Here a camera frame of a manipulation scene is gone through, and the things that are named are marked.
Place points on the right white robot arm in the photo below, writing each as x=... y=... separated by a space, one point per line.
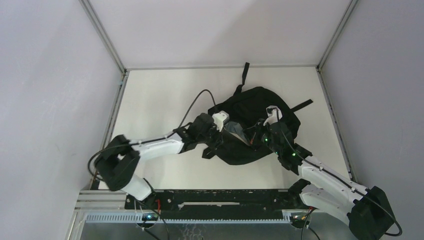
x=366 y=211

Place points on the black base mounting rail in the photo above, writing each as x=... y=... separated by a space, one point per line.
x=212 y=203

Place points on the black student backpack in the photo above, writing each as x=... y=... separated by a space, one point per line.
x=245 y=108

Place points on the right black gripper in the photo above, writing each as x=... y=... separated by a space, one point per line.
x=264 y=125

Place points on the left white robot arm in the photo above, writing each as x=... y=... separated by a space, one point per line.
x=116 y=164

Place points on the white slotted cable duct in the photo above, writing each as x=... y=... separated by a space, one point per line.
x=152 y=218

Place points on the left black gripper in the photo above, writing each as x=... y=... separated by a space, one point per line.
x=218 y=139

